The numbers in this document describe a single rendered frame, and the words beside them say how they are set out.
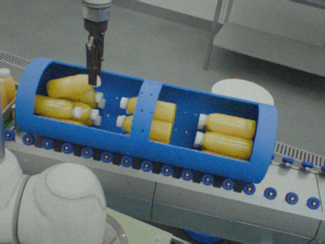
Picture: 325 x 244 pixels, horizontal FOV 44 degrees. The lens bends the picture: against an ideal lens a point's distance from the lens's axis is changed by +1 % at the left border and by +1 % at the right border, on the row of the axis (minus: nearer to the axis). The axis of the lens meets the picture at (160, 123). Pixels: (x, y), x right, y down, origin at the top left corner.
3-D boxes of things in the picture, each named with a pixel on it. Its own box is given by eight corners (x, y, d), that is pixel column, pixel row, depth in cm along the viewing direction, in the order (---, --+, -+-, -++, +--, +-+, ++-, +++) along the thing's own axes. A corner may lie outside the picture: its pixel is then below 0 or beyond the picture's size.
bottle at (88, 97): (55, 74, 153) (99, 84, 151) (57, 87, 158) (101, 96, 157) (47, 87, 148) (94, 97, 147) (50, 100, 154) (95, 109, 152)
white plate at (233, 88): (204, 78, 187) (204, 81, 187) (223, 114, 165) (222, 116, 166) (259, 78, 193) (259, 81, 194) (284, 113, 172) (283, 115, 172)
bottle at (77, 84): (58, 93, 151) (101, 85, 146) (51, 102, 146) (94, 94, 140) (51, 77, 148) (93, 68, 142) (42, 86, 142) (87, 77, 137)
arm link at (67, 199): (99, 270, 95) (103, 209, 81) (20, 263, 94) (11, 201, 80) (108, 214, 107) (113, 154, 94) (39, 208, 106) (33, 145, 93)
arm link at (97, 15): (115, -3, 127) (113, 15, 130) (87, -9, 127) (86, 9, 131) (106, 7, 119) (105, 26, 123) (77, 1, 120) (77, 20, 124)
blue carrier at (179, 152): (255, 201, 143) (279, 144, 124) (19, 147, 149) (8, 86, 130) (256, 145, 164) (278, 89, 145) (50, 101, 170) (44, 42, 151)
